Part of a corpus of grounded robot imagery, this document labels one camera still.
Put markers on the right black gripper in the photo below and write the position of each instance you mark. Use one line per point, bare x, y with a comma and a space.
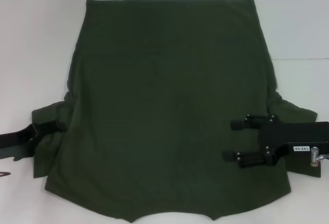
282, 132

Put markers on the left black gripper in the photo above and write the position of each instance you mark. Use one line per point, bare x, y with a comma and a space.
13, 138

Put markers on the dark green shirt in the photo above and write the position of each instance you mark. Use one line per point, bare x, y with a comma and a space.
174, 67

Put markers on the right silver connector post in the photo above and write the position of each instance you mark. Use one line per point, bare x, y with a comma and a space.
314, 157

